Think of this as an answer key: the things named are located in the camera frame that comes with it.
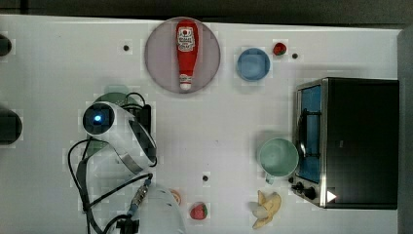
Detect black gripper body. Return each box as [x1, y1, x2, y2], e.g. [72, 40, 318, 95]
[128, 104, 152, 137]

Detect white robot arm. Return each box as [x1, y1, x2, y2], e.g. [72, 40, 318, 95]
[77, 101, 186, 234]

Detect grey round plate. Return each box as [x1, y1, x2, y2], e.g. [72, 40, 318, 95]
[144, 18, 220, 94]

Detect toy orange slice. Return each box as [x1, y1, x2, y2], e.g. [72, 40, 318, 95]
[169, 189, 181, 206]

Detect red ketchup bottle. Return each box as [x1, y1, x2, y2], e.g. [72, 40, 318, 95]
[175, 19, 199, 91]

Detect toy strawberry near front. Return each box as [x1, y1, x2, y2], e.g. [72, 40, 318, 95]
[190, 202, 207, 220]

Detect toy strawberry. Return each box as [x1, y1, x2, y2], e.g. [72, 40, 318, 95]
[190, 202, 207, 220]
[273, 42, 286, 56]

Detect blue bowl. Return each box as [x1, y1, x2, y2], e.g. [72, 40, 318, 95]
[237, 48, 271, 82]

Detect green mug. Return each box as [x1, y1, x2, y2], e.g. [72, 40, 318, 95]
[257, 138, 299, 184]

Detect toy strawberry near back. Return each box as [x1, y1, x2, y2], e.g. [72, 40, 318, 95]
[273, 42, 286, 56]

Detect black cylinder cup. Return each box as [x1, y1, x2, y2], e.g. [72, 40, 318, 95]
[0, 35, 13, 57]

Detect toy banana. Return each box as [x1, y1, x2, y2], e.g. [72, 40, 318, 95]
[252, 190, 282, 229]

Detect black toaster oven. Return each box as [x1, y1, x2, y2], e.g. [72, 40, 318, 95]
[288, 77, 399, 210]

